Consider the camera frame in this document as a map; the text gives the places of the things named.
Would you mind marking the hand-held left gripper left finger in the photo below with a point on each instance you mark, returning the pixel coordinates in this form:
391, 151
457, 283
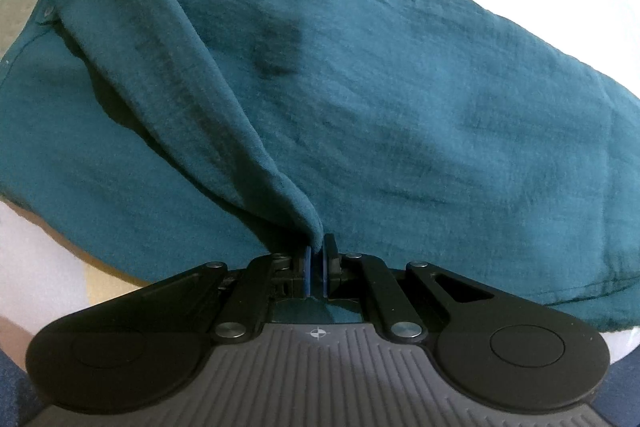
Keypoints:
306, 273

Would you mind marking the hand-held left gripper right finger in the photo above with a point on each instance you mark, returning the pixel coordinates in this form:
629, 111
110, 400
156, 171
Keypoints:
326, 272

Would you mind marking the teal pants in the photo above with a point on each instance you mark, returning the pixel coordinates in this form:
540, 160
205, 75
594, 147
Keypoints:
400, 107

